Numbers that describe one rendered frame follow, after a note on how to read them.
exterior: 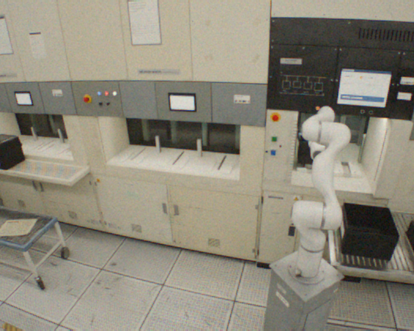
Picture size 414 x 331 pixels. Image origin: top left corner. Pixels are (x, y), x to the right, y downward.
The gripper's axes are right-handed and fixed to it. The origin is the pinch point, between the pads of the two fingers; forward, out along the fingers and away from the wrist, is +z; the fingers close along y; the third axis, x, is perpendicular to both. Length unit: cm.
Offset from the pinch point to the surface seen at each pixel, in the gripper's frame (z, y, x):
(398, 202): -15, 61, -37
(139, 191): -14, -136, -56
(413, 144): -14, 60, 6
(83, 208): -14, -204, -86
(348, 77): -14.4, 13.3, 44.0
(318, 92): -14.3, -2.6, 34.0
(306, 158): 5.7, -4.2, -20.3
